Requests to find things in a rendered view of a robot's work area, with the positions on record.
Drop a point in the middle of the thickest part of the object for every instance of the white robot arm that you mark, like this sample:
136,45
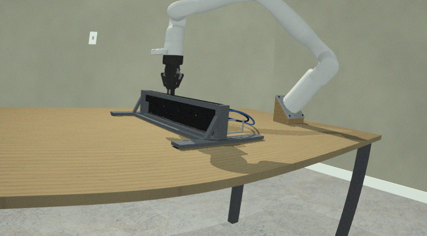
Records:
289,20

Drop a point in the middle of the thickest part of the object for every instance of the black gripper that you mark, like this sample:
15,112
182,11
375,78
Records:
172,77

